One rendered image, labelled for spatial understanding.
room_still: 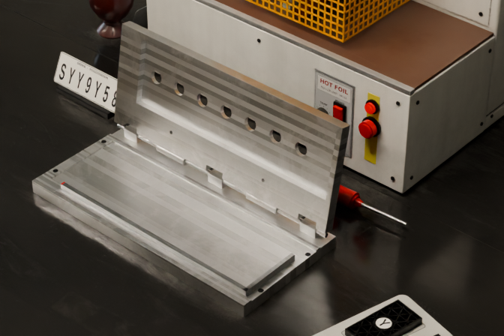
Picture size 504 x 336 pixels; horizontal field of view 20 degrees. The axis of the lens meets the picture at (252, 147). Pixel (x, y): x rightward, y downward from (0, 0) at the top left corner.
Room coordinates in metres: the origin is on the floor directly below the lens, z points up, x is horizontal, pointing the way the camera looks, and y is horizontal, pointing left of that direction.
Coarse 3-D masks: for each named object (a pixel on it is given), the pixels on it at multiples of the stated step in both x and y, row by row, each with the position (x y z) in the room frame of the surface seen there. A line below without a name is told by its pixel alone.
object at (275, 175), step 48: (144, 48) 1.89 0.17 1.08; (144, 96) 1.88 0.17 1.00; (192, 96) 1.82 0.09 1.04; (240, 96) 1.76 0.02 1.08; (288, 96) 1.72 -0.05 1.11; (192, 144) 1.79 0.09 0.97; (240, 144) 1.75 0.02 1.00; (288, 144) 1.69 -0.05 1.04; (336, 144) 1.63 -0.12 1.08; (288, 192) 1.66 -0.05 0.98; (336, 192) 1.63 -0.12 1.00
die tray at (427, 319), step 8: (400, 296) 1.51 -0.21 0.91; (384, 304) 1.49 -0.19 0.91; (408, 304) 1.49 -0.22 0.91; (416, 304) 1.49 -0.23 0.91; (368, 312) 1.47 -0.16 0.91; (416, 312) 1.47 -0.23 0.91; (424, 312) 1.47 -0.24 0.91; (344, 320) 1.46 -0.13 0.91; (352, 320) 1.46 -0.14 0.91; (424, 320) 1.46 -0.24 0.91; (432, 320) 1.46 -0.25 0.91; (328, 328) 1.44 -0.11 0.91; (336, 328) 1.44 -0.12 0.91; (344, 328) 1.44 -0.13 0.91; (416, 328) 1.44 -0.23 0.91; (424, 328) 1.44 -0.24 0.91; (432, 328) 1.44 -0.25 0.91; (440, 328) 1.44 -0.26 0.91
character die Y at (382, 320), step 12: (396, 300) 1.48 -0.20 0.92; (384, 312) 1.47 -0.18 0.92; (396, 312) 1.46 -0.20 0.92; (408, 312) 1.46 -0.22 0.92; (360, 324) 1.44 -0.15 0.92; (372, 324) 1.44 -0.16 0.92; (384, 324) 1.44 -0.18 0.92; (396, 324) 1.44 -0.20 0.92; (408, 324) 1.44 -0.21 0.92; (420, 324) 1.45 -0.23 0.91
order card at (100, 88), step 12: (60, 60) 2.07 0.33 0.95; (72, 60) 2.06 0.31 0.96; (60, 72) 2.06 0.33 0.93; (72, 72) 2.05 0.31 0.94; (84, 72) 2.03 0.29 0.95; (96, 72) 2.02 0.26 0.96; (60, 84) 2.05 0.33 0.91; (72, 84) 2.04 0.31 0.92; (84, 84) 2.02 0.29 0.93; (96, 84) 2.01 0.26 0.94; (108, 84) 2.00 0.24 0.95; (84, 96) 2.01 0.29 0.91; (96, 96) 2.00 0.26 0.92; (108, 96) 1.99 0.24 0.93; (108, 108) 1.97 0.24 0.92
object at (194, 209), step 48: (96, 144) 1.86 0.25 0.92; (144, 144) 1.86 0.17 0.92; (48, 192) 1.74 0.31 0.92; (96, 192) 1.74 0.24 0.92; (144, 192) 1.74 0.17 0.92; (192, 192) 1.74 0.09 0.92; (240, 192) 1.72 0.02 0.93; (144, 240) 1.62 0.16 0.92; (192, 240) 1.62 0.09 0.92; (240, 240) 1.62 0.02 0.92; (288, 240) 1.62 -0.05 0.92
